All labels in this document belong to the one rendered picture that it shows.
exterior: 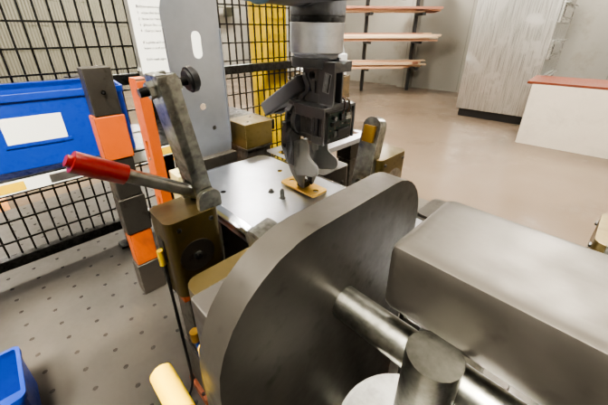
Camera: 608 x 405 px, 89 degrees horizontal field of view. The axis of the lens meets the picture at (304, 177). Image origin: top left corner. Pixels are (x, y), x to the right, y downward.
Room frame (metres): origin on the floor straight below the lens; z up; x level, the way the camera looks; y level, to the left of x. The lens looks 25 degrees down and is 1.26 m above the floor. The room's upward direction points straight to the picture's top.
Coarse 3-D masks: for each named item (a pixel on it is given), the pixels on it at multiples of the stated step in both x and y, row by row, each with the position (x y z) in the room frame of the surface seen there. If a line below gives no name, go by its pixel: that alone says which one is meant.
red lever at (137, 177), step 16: (64, 160) 0.27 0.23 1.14; (80, 160) 0.27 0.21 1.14; (96, 160) 0.28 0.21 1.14; (96, 176) 0.28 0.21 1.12; (112, 176) 0.29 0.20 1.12; (128, 176) 0.30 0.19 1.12; (144, 176) 0.31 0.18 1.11; (160, 176) 0.33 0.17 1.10; (176, 192) 0.33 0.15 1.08; (192, 192) 0.35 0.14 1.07
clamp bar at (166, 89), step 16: (160, 80) 0.33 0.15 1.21; (176, 80) 0.34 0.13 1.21; (192, 80) 0.36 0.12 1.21; (144, 96) 0.33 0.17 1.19; (160, 96) 0.33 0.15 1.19; (176, 96) 0.34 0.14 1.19; (160, 112) 0.35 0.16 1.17; (176, 112) 0.33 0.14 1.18; (176, 128) 0.33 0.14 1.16; (192, 128) 0.34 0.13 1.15; (176, 144) 0.34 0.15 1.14; (192, 144) 0.34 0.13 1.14; (176, 160) 0.35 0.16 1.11; (192, 160) 0.34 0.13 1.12; (192, 176) 0.34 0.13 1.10; (208, 176) 0.35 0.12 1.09
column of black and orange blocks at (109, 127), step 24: (96, 72) 0.55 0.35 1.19; (96, 96) 0.54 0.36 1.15; (96, 120) 0.53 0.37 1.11; (120, 120) 0.56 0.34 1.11; (120, 144) 0.55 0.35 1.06; (120, 192) 0.54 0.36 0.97; (120, 216) 0.55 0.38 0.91; (144, 216) 0.56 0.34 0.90; (144, 240) 0.55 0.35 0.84; (144, 264) 0.54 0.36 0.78; (144, 288) 0.53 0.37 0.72
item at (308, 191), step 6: (282, 180) 0.51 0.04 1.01; (288, 180) 0.51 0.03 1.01; (294, 180) 0.52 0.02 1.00; (306, 180) 0.49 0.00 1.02; (294, 186) 0.49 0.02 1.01; (306, 186) 0.49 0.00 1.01; (312, 186) 0.49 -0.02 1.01; (318, 186) 0.49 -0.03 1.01; (300, 192) 0.47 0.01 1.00; (306, 192) 0.47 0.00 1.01; (312, 192) 0.47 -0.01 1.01; (318, 192) 0.47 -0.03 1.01; (324, 192) 0.47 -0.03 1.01
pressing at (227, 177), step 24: (216, 168) 0.58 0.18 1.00; (240, 168) 0.58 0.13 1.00; (264, 168) 0.58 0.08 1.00; (288, 168) 0.58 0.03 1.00; (240, 192) 0.48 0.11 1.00; (264, 192) 0.48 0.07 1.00; (288, 192) 0.48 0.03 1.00; (336, 192) 0.48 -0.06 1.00; (240, 216) 0.40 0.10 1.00; (264, 216) 0.40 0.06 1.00; (288, 216) 0.40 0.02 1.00
